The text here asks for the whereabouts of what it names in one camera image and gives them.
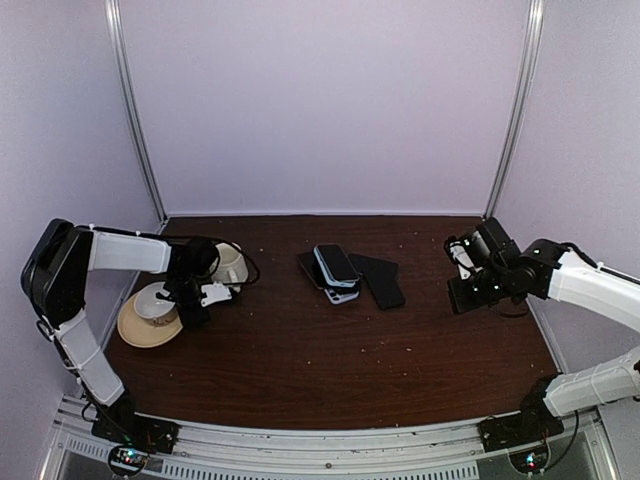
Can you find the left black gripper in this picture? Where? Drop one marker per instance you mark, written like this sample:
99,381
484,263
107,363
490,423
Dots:
189,317

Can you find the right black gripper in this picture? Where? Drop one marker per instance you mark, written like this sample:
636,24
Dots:
462,304

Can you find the white ceramic bowl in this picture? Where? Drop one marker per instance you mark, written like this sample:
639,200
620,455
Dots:
151,304

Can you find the beige saucer plate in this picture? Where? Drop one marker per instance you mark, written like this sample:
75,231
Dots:
139,333

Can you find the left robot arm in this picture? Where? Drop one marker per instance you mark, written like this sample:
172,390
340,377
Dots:
54,280

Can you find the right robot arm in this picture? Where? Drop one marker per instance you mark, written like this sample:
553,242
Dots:
592,311

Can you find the purple-edged phone right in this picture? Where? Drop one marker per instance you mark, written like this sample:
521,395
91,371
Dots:
374,268

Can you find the purple-edged phone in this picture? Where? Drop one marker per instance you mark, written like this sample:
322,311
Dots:
310,266
374,268

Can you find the purple-edged phone left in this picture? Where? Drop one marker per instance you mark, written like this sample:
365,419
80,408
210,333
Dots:
310,266

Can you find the cream ribbed mug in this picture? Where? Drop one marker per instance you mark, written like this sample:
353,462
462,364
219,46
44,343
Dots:
231,269

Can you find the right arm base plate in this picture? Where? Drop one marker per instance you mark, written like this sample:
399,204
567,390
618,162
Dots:
497,433

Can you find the white phone dual camera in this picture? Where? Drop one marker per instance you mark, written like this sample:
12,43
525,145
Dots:
341,295

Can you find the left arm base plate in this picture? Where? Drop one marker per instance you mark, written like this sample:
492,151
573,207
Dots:
144,433

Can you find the front aluminium rail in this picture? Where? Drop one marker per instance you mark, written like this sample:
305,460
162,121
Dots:
451,450

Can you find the right aluminium post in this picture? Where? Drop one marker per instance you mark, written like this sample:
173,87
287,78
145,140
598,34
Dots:
525,79

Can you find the aluminium post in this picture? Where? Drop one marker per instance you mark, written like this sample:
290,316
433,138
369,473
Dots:
116,32
525,79

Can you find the left aluminium post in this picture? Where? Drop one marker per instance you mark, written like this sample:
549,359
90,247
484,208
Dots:
116,32

